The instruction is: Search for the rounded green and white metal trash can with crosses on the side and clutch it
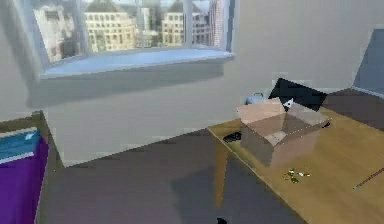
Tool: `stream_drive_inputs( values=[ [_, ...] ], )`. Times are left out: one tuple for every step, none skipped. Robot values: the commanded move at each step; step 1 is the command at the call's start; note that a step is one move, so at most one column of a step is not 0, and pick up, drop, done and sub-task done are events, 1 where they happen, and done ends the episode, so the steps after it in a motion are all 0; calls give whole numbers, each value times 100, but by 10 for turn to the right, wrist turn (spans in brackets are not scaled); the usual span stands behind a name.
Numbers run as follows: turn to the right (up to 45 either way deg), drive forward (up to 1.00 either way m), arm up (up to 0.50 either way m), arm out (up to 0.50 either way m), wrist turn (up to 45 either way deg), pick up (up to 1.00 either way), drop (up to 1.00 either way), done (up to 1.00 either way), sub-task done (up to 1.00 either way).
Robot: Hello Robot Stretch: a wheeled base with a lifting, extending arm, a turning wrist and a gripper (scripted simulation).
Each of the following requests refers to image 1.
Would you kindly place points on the small black remote control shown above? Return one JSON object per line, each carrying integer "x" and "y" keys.
{"x": 232, "y": 136}

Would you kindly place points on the open cardboard box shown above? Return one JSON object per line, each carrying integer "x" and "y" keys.
{"x": 283, "y": 133}

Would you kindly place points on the large white-framed window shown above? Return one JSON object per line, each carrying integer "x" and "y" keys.
{"x": 133, "y": 33}

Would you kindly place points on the black laptop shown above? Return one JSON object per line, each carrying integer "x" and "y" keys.
{"x": 300, "y": 93}

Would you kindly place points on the small gold keys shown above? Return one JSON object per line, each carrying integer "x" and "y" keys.
{"x": 295, "y": 174}

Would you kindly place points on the wooden table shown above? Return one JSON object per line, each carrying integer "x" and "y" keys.
{"x": 333, "y": 173}

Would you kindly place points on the purple bed with blue pillow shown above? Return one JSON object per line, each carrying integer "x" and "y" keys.
{"x": 20, "y": 173}

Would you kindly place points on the thin pencil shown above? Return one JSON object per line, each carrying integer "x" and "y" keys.
{"x": 369, "y": 178}

